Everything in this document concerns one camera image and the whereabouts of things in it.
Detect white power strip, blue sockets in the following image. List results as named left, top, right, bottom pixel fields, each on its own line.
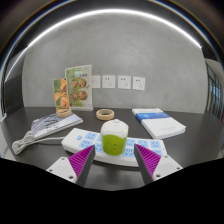
left=61, top=127, right=169, bottom=168

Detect green menu sign stand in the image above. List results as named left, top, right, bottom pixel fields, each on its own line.
left=64, top=64, right=94, bottom=112

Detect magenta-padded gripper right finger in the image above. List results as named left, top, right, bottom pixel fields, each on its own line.
left=133, top=143, right=184, bottom=185

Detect dark-framed glass partition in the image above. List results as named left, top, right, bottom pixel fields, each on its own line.
left=203, top=61, right=224, bottom=121

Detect green and white charger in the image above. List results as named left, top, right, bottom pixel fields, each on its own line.
left=100, top=119, right=130, bottom=157

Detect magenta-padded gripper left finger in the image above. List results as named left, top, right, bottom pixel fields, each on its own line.
left=45, top=144, right=96, bottom=188

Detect beige tape roll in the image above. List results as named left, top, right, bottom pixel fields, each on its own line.
left=95, top=108, right=115, bottom=121

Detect curved white light strip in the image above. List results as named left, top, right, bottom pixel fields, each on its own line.
left=4, top=8, right=203, bottom=83

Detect grey striped magazine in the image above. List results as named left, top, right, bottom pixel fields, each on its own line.
left=30, top=112, right=84, bottom=141

